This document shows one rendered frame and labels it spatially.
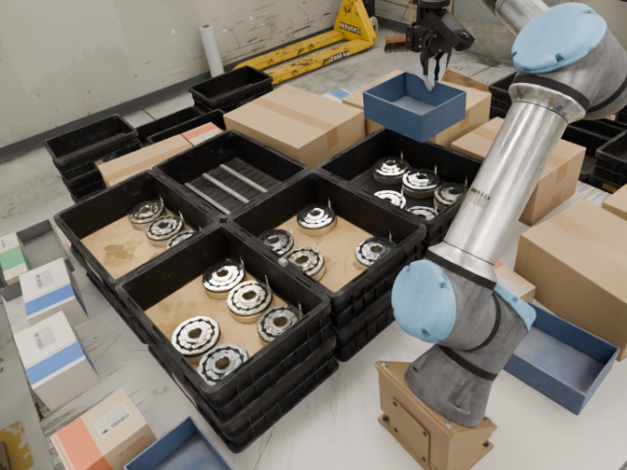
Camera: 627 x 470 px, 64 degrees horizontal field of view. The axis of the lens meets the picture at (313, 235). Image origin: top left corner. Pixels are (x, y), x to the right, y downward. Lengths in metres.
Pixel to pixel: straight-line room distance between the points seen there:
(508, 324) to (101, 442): 0.80
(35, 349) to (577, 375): 1.21
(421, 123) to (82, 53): 3.41
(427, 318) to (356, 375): 0.45
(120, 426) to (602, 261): 1.07
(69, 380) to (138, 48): 3.40
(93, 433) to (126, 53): 3.54
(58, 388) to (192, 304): 0.35
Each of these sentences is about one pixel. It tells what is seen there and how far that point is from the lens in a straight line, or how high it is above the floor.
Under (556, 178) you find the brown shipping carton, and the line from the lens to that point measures 1.56.
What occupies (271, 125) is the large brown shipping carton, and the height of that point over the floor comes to 0.90.
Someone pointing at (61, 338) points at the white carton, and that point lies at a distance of 1.37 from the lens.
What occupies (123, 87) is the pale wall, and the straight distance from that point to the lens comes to 4.43.
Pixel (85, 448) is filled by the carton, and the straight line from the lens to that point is 1.17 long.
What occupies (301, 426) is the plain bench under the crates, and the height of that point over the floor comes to 0.70.
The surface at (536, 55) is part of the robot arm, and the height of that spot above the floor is 1.37.
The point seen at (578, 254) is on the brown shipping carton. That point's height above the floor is 0.86.
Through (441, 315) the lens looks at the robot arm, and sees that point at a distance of 0.75.
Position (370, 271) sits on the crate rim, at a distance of 1.06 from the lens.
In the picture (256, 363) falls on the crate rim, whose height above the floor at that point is 0.92.
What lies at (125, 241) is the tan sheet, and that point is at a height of 0.83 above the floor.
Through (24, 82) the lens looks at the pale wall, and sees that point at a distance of 4.27.
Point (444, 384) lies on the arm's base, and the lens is 0.90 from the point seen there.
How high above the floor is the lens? 1.67
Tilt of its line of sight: 39 degrees down
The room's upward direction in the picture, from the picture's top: 9 degrees counter-clockwise
